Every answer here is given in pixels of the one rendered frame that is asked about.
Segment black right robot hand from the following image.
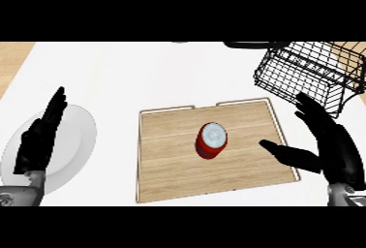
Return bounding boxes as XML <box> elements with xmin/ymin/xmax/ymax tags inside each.
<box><xmin>258</xmin><ymin>92</ymin><xmax>366</xmax><ymax>192</ymax></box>

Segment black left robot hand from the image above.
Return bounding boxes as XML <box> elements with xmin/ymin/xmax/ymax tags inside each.
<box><xmin>11</xmin><ymin>85</ymin><xmax>69</xmax><ymax>175</ymax></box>

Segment red can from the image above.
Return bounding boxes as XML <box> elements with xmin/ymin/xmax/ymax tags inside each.
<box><xmin>194</xmin><ymin>121</ymin><xmax>228</xmax><ymax>160</ymax></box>

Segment wooden tray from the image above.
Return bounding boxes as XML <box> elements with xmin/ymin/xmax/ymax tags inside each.
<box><xmin>134</xmin><ymin>97</ymin><xmax>300</xmax><ymax>204</ymax></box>

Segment white plate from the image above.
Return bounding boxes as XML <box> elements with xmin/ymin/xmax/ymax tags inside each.
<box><xmin>0</xmin><ymin>104</ymin><xmax>98</xmax><ymax>196</ymax></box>

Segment black rounded object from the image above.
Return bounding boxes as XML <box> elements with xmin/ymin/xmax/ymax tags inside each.
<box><xmin>222</xmin><ymin>41</ymin><xmax>291</xmax><ymax>50</ymax></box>

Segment black wire tiered basket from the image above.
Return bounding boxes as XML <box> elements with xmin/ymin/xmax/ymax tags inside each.
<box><xmin>250</xmin><ymin>41</ymin><xmax>366</xmax><ymax>119</ymax></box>

